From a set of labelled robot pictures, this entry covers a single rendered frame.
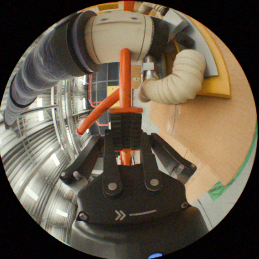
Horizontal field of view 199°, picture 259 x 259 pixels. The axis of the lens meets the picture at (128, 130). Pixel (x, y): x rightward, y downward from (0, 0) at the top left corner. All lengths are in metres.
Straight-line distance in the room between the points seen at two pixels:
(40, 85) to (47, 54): 0.12
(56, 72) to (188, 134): 0.34
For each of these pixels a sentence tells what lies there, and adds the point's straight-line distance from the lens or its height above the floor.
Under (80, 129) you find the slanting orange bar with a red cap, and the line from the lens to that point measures 0.19.
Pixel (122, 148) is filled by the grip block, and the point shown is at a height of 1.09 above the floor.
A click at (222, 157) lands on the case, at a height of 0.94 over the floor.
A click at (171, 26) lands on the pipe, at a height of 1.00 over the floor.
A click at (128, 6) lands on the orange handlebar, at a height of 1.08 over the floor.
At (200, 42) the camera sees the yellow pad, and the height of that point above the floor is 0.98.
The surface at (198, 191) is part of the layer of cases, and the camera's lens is 0.76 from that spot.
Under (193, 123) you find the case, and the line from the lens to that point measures 0.18.
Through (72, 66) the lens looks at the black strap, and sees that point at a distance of 0.19.
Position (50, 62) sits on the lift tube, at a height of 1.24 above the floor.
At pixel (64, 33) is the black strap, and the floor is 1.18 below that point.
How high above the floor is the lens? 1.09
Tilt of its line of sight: 4 degrees down
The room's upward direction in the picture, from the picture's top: 92 degrees counter-clockwise
